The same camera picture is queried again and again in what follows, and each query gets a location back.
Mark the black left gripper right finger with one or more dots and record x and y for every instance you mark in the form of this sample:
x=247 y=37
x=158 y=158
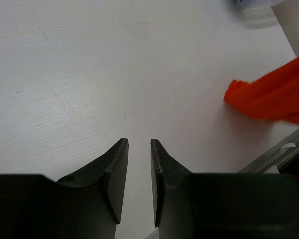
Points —
x=191 y=205

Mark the orange t shirt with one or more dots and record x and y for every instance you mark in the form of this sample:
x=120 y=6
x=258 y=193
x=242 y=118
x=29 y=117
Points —
x=273 y=97

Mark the aluminium table edge rail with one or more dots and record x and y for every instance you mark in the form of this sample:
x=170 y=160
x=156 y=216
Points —
x=281 y=155

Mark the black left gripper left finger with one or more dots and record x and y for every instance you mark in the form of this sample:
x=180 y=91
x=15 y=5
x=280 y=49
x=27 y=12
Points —
x=86 y=204

